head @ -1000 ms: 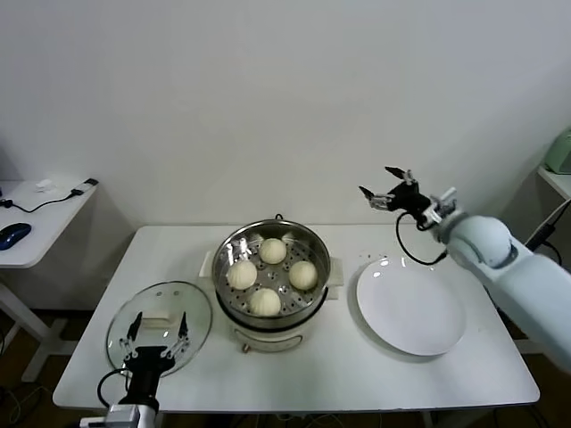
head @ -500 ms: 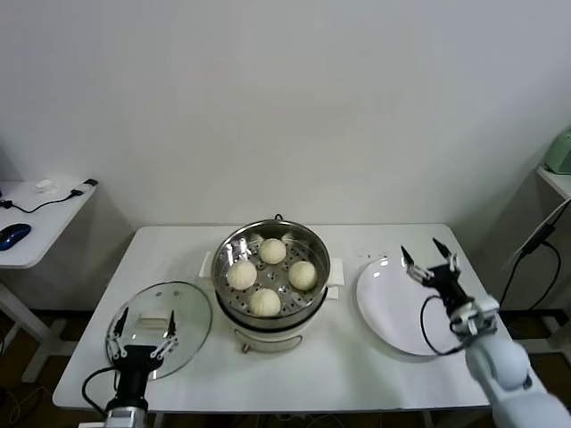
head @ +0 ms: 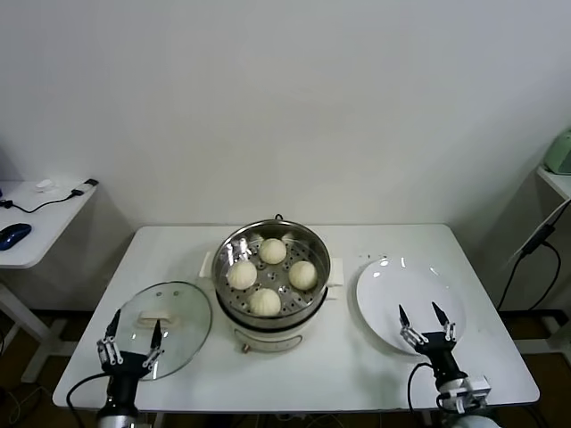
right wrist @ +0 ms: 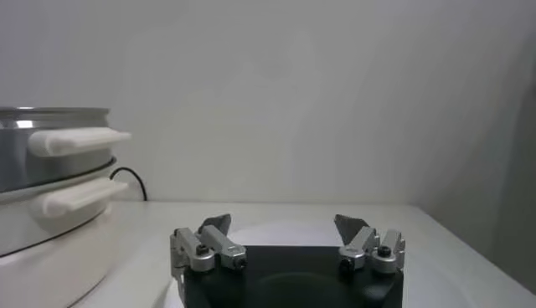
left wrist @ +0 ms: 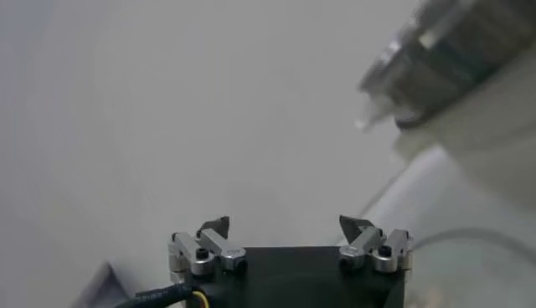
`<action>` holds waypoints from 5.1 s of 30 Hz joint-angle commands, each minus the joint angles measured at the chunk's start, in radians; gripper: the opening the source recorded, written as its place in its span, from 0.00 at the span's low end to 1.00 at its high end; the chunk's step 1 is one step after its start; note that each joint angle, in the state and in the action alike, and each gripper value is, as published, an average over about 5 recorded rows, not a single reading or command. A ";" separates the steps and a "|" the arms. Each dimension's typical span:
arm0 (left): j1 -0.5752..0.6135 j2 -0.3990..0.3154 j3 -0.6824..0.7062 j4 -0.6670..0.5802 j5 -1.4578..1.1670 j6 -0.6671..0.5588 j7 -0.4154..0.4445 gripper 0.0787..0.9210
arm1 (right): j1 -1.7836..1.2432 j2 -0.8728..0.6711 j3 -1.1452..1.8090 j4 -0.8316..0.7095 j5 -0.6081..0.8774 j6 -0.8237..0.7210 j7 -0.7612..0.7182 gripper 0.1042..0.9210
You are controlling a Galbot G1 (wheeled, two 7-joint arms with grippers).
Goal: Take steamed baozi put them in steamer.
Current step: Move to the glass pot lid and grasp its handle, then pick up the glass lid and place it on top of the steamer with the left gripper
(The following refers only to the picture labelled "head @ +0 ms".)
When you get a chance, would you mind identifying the black power adapter with cable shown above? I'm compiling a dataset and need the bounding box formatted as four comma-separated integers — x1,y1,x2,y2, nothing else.
496,221,563,312

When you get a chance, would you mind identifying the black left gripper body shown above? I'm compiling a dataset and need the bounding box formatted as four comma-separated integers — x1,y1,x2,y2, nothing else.
100,350,155,403

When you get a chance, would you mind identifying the white steamed baozi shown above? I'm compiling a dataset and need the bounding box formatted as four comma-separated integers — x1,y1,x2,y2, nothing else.
227,260,259,290
259,237,288,265
248,288,282,317
288,260,319,289

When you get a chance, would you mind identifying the white side table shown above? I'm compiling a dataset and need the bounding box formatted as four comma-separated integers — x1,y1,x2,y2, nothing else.
501,165,571,268

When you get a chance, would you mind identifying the white round plate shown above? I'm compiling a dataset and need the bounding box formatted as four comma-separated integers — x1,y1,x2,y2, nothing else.
355,257,468,357

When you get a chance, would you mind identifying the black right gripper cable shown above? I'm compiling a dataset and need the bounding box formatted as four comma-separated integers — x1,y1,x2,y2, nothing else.
408,361,443,411

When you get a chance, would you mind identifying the cream electric cooking pot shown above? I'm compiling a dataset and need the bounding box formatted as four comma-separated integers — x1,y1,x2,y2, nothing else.
213,284,340,356

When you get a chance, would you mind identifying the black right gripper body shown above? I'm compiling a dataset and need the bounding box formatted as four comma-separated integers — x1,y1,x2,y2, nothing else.
417,332,466,387

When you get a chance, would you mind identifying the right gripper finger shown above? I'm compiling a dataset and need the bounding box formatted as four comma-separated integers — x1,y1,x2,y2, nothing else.
397,304,429,357
430,301,458,344

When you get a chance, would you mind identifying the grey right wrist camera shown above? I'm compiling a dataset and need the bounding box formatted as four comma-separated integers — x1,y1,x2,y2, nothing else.
459,374,492,402

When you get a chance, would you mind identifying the mint green appliance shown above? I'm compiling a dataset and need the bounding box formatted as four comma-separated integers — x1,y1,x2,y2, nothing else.
543,127,571,176

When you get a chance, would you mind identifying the stainless steel steamer basket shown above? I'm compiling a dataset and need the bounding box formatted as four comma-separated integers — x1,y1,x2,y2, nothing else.
198,218,345,323

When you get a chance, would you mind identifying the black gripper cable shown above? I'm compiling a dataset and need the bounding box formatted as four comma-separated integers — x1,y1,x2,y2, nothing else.
408,361,443,411
65,373,111,418

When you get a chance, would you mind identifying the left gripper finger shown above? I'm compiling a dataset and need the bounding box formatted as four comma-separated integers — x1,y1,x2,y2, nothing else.
141,320,166,371
96,308,124,372

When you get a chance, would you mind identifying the white side desk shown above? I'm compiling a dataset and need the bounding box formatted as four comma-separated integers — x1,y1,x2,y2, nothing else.
0,179,100,384

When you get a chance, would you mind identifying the round glass pot lid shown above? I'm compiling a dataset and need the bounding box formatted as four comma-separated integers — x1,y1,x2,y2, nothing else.
105,280,213,381

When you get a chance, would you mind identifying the black desk cable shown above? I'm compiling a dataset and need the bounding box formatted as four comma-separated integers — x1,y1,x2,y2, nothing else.
0,177,99,214

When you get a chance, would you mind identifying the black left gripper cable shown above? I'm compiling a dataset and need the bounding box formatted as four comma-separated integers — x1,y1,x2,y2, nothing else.
65,373,111,418

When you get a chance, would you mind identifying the blue computer mouse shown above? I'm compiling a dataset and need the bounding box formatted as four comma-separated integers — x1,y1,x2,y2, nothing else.
0,222,33,251

